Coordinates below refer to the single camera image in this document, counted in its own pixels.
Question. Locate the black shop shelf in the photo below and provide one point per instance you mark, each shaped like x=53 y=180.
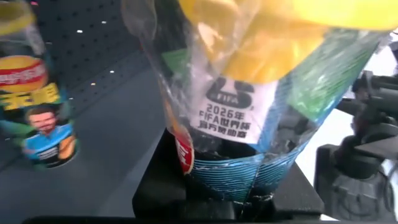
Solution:
x=109 y=130

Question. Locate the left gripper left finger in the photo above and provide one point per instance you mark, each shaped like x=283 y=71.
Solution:
x=158 y=189

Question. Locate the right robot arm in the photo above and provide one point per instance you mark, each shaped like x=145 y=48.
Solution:
x=363 y=161

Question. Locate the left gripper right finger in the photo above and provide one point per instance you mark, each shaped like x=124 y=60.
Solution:
x=295 y=196

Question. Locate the blue green snack bag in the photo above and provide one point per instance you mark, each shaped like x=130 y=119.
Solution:
x=236 y=109

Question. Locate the blue chips can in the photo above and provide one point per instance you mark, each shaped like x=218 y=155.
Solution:
x=37 y=102

